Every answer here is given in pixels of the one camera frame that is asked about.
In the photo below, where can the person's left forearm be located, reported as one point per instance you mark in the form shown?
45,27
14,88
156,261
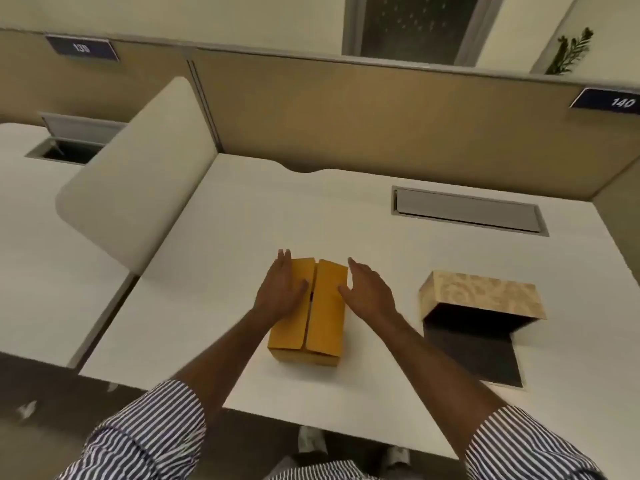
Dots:
225,352

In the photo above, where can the person's left thumb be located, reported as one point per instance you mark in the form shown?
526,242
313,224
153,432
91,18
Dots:
300,287

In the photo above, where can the patterned beige open box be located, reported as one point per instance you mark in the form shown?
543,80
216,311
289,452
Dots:
477,297

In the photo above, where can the striped shirt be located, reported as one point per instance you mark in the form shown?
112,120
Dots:
150,434

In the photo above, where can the tan desk partition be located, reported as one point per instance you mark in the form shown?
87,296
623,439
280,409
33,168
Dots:
375,119

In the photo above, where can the white shoe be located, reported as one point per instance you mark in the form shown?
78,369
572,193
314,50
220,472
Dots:
396,455
312,442

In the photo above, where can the person's left hand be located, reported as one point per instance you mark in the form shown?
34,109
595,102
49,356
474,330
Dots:
280,294

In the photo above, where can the person's right thumb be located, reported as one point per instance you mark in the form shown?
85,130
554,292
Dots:
346,292

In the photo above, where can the green plant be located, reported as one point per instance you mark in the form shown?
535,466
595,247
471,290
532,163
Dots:
570,54

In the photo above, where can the grey framed window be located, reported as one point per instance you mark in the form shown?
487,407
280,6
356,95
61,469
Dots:
420,27

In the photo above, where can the dark blue number sign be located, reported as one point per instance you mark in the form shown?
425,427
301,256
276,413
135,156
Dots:
607,100
82,48

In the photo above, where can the white rounded desk divider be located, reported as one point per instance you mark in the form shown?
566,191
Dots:
135,184

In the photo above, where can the tan side partition panel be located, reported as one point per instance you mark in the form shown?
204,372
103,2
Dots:
620,224

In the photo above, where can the yellow cardboard box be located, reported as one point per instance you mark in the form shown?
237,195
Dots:
325,314

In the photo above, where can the person's right forearm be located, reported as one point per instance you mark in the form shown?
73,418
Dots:
435,367

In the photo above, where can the person's right hand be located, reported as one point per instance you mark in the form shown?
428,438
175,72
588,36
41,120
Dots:
372,297

